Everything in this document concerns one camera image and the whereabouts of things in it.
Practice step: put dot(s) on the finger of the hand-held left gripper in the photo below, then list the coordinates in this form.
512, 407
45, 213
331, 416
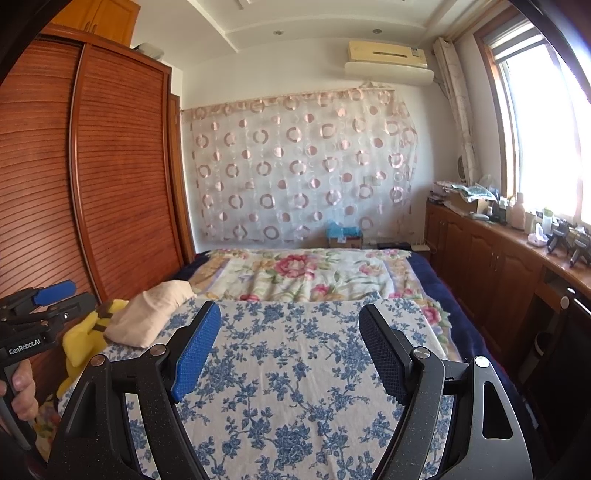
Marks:
78, 303
55, 290

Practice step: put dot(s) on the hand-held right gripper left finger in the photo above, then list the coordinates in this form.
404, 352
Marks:
196, 355

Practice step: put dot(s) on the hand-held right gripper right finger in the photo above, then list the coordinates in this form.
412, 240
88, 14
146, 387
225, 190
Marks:
383, 355

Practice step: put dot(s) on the beige printed t-shirt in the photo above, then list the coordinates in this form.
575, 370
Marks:
147, 314

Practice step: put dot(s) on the person's left hand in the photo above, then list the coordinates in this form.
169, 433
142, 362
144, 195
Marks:
23, 392

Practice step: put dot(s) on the yellow plush toy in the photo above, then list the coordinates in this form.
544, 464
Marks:
85, 341

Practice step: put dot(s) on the colourful floral quilt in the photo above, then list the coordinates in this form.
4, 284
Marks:
461, 314

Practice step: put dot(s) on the blue floral bed sheet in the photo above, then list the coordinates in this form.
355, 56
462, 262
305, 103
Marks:
286, 369

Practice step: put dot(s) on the blue tissue box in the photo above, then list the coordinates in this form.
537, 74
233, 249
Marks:
344, 237

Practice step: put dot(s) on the wooden louvered wardrobe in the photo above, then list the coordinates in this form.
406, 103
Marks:
124, 184

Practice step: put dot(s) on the long wooden cabinet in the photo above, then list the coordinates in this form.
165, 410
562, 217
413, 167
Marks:
485, 249

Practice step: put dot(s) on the pile of papers and bags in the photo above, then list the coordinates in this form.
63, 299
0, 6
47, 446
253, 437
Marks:
461, 194

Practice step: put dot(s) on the white plastic bottle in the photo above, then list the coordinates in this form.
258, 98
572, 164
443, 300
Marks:
518, 212

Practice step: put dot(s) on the black mini tripod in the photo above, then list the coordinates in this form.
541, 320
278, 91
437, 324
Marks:
556, 235
579, 244

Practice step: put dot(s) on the sheer circle-patterned curtain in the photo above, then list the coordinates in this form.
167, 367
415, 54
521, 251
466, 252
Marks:
300, 161

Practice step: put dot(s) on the patterned window curtain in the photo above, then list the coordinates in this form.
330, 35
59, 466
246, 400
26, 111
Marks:
457, 106

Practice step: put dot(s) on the wooden framed window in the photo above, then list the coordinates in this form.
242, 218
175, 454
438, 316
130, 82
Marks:
540, 129

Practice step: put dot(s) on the wooden overhead cabinet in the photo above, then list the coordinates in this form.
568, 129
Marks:
106, 18

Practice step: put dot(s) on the cream wall air conditioner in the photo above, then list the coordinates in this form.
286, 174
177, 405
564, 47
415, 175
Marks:
388, 57

